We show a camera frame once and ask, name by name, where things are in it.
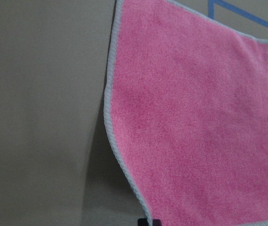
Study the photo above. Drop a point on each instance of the pink grey towel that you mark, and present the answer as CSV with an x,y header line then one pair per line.
x,y
186,115

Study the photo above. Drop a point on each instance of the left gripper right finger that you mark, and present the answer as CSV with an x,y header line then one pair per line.
x,y
156,222

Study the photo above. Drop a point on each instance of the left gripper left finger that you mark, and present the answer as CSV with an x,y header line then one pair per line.
x,y
142,222

